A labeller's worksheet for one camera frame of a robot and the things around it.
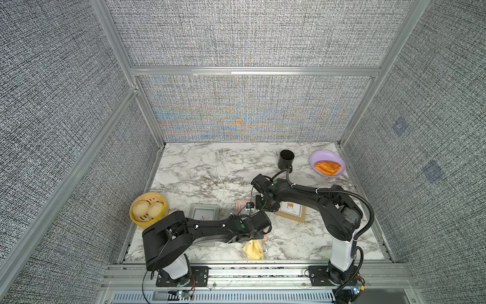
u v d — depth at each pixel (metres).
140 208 0.86
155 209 0.86
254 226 0.64
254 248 0.77
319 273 0.74
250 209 0.76
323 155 1.14
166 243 0.44
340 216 0.50
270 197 0.68
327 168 1.03
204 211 0.90
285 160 1.03
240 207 0.90
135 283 0.73
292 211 0.90
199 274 0.74
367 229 0.49
